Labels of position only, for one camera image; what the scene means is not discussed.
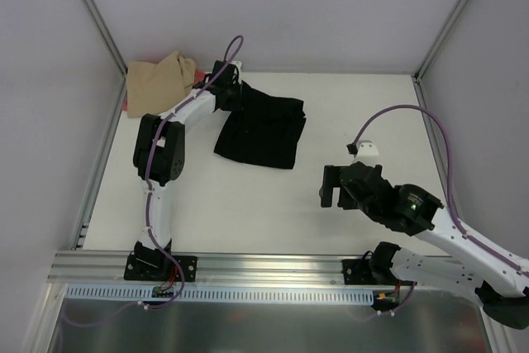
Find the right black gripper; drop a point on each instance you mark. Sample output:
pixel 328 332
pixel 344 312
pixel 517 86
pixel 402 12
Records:
pixel 344 182

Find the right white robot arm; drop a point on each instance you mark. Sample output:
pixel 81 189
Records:
pixel 477 269

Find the black t shirt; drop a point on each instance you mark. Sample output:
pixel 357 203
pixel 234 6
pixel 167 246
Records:
pixel 265 132

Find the white slotted cable duct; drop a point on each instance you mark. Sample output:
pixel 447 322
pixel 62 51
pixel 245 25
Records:
pixel 219 294

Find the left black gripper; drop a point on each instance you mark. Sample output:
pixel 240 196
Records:
pixel 231 94

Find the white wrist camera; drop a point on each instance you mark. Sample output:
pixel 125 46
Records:
pixel 238 64
pixel 363 150

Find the right aluminium frame post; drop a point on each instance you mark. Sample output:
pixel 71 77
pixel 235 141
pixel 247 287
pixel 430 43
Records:
pixel 441 37

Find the beige folded t shirt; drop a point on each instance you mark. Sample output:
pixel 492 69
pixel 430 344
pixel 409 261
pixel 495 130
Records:
pixel 155 88

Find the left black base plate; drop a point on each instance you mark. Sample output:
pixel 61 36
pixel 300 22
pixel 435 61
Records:
pixel 186 268

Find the aluminium frame post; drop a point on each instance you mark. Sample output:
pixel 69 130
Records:
pixel 97 19
pixel 441 37

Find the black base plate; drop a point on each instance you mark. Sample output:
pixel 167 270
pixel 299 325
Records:
pixel 186 268
pixel 357 272

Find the red folded t shirt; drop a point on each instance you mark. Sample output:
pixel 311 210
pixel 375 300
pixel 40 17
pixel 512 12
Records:
pixel 198 77

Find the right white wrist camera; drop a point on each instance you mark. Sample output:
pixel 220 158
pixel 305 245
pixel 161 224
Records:
pixel 363 150

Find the left aluminium frame post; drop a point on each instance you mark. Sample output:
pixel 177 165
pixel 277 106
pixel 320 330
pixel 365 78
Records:
pixel 97 19

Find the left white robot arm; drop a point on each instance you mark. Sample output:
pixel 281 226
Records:
pixel 159 158

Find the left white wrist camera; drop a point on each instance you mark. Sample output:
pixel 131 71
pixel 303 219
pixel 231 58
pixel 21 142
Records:
pixel 238 64

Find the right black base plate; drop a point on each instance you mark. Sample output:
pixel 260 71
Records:
pixel 357 272

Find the front aluminium rail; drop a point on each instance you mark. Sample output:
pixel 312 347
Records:
pixel 215 269

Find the left side aluminium rail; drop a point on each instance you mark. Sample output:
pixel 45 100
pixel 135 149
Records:
pixel 90 196

